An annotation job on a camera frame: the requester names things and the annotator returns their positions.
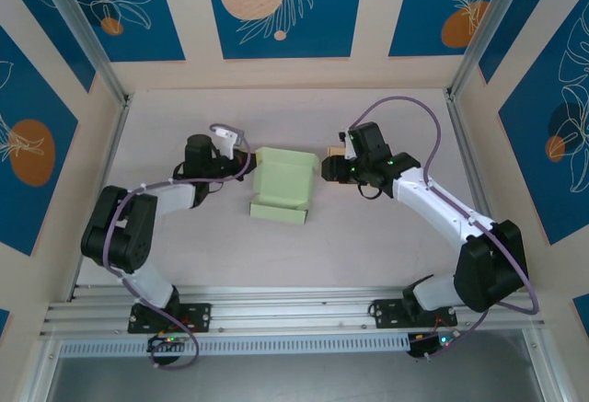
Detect green paper box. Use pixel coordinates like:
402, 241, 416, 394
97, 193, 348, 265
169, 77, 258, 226
248, 146, 321, 226

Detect aluminium mounting rails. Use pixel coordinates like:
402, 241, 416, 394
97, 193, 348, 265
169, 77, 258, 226
39, 284, 549, 339

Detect grey metal sheet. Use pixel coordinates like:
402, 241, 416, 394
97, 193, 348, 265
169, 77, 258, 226
45, 330, 544, 402

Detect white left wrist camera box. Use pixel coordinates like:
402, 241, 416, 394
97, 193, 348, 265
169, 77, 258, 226
214, 126, 245, 150

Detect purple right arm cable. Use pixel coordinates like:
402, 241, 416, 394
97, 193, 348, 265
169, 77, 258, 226
347, 95, 540, 362

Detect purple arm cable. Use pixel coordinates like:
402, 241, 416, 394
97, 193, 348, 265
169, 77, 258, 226
347, 95, 540, 362
101, 123, 253, 371

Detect aluminium table side rail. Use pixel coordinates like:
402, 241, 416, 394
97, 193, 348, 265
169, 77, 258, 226
442, 88, 516, 293
66, 96, 134, 303

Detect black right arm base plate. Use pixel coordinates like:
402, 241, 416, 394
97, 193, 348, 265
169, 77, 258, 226
369, 297, 459, 330

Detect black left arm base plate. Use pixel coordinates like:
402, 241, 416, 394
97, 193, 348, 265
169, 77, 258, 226
127, 302, 214, 335

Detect aluminium corner post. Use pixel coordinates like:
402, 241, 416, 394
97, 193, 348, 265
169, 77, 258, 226
446, 0, 540, 101
32, 0, 132, 108

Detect grey slotted cable duct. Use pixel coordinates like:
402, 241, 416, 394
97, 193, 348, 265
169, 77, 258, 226
58, 332, 411, 359

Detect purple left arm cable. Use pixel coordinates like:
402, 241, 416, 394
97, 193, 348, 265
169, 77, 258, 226
101, 123, 253, 371

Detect aluminium frame bar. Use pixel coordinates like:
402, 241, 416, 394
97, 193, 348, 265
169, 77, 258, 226
522, 327, 570, 402
13, 337, 64, 402

